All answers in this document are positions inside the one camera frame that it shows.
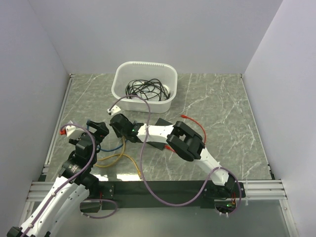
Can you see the aluminium rail frame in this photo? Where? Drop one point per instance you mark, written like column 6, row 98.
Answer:
column 213, row 105

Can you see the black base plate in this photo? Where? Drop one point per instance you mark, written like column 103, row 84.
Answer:
column 134, row 194

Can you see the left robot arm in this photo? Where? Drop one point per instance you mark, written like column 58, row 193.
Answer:
column 72, row 186

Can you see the white plastic tub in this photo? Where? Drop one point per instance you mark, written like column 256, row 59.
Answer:
column 137, row 81

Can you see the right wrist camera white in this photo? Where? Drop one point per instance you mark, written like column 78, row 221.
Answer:
column 113, row 110

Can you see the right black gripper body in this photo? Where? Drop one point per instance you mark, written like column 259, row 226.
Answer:
column 119, row 134

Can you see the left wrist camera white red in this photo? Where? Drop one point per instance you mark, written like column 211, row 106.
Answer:
column 72, row 132

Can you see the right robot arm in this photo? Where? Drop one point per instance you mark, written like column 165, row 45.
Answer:
column 186, row 143

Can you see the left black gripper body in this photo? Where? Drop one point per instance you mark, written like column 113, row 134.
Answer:
column 73, row 140

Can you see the black network switch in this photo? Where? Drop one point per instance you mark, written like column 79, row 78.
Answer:
column 157, row 145

